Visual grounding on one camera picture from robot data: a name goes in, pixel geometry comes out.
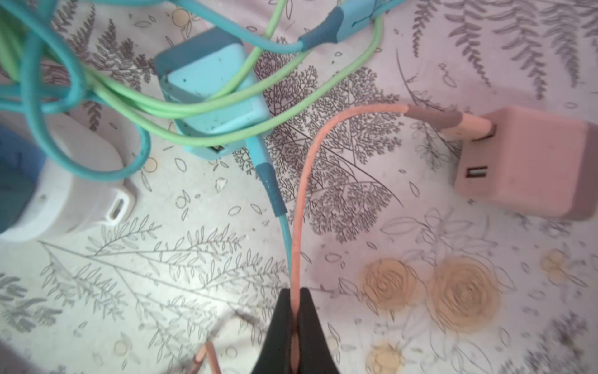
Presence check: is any pink charger plug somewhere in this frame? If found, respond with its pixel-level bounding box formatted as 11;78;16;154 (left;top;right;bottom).
454;106;597;221

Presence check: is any white blue power strip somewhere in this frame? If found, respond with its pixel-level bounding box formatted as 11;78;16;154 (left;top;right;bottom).
1;112;135;242

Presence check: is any pink charger cable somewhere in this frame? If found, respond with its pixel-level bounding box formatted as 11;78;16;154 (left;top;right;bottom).
184;103;496;374

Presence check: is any light green charger cable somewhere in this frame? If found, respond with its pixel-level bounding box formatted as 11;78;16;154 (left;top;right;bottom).
0;0;385;148

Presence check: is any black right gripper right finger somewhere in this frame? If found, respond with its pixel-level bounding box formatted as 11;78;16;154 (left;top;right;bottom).
298;288;339;374

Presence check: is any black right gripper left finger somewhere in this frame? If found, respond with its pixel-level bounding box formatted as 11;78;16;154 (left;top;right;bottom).
251;288;293;374

